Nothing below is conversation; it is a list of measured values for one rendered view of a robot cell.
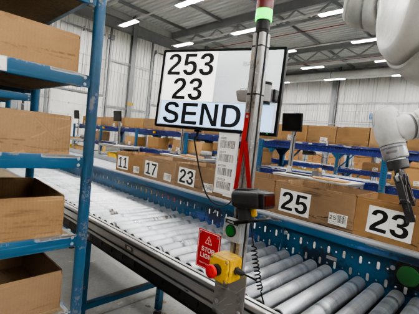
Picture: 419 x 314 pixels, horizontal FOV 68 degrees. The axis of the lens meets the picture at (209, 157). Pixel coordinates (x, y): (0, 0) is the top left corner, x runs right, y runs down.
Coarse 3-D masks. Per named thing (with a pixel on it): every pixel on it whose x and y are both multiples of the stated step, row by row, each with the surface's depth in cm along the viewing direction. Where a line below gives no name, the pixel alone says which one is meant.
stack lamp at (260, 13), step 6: (258, 0) 93; (264, 0) 91; (270, 0) 91; (258, 6) 92; (264, 6) 91; (270, 6) 92; (258, 12) 92; (264, 12) 91; (270, 12) 92; (258, 18) 92; (270, 18) 92
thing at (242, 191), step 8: (232, 192) 90; (240, 192) 88; (248, 192) 86; (256, 192) 84; (264, 192) 86; (232, 200) 89; (240, 200) 87; (248, 200) 85; (256, 200) 84; (264, 200) 83; (272, 200) 85; (240, 208) 89; (248, 208) 86; (256, 208) 84; (264, 208) 83; (240, 216) 89; (248, 216) 87
